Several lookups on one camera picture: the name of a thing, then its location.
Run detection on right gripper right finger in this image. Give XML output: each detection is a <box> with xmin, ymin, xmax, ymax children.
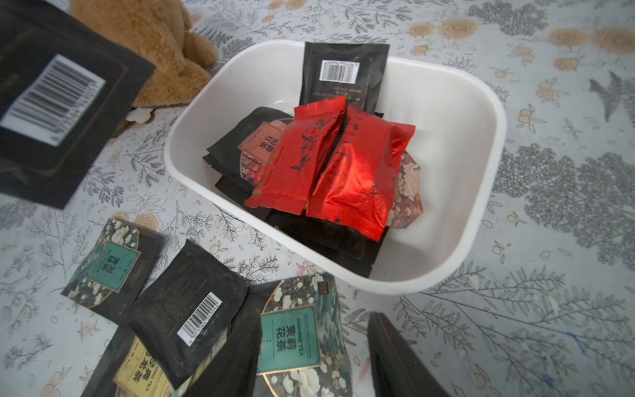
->
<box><xmin>367</xmin><ymin>312</ymin><xmax>449</xmax><ymax>397</ymax></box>

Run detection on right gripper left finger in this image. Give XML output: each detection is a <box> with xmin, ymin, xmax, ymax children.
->
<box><xmin>185</xmin><ymin>297</ymin><xmax>262</xmax><ymax>396</ymax></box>

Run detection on green label tea bag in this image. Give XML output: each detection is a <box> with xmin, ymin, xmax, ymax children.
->
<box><xmin>253</xmin><ymin>273</ymin><xmax>353</xmax><ymax>396</ymax></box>
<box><xmin>61</xmin><ymin>218</ymin><xmax>165</xmax><ymax>325</ymax></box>

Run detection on shiny red foil tea bag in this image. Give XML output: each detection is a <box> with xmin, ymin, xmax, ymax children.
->
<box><xmin>306</xmin><ymin>105</ymin><xmax>416</xmax><ymax>242</ymax></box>

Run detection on black barcode tea bag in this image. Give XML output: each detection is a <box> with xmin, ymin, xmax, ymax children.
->
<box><xmin>299</xmin><ymin>42</ymin><xmax>390</xmax><ymax>114</ymax></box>

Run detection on black barcode tea bag two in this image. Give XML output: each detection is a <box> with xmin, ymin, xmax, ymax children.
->
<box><xmin>1</xmin><ymin>1</ymin><xmax>155</xmax><ymax>209</ymax></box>

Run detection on pink label tea bag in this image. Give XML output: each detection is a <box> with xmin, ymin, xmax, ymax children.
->
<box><xmin>238</xmin><ymin>118</ymin><xmax>294</xmax><ymax>185</ymax></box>

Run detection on white storage box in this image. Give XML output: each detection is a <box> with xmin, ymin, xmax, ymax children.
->
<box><xmin>165</xmin><ymin>40</ymin><xmax>507</xmax><ymax>295</ymax></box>

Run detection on brown teddy bear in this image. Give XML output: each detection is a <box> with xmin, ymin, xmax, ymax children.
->
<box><xmin>69</xmin><ymin>0</ymin><xmax>218</xmax><ymax>109</ymax></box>

